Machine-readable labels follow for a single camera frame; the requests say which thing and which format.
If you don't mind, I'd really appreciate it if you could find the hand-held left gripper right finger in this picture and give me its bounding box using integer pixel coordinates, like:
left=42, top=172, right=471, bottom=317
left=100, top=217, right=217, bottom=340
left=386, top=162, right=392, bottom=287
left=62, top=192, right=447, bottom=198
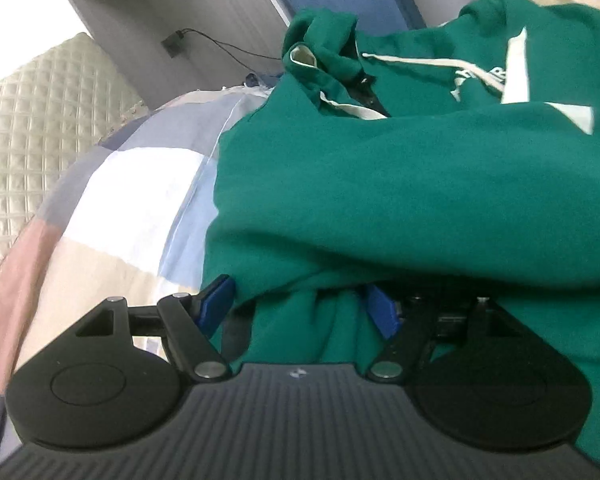
left=364, top=285, right=531, bottom=382

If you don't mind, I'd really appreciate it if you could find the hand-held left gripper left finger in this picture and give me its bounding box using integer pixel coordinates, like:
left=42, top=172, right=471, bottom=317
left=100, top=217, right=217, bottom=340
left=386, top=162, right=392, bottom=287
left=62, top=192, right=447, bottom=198
left=75, top=274, right=237, bottom=383

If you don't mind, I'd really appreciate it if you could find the green hoodie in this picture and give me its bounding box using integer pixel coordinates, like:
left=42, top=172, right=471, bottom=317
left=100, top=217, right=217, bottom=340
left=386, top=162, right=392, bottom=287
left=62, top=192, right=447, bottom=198
left=202, top=0, right=600, bottom=466

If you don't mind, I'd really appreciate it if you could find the checked pastel blanket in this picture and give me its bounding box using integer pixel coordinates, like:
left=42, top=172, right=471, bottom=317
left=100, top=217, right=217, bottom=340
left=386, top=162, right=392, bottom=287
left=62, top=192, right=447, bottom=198
left=0, top=0, right=600, bottom=411

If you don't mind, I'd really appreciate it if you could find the beige quilted headboard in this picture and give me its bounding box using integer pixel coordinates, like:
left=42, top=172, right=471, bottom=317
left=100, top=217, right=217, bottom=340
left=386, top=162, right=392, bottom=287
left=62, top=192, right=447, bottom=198
left=0, top=32, right=151, bottom=306

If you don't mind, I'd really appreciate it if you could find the black cable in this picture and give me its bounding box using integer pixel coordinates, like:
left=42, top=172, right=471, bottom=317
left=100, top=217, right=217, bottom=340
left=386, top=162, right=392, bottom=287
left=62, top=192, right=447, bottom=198
left=180, top=28, right=287, bottom=77

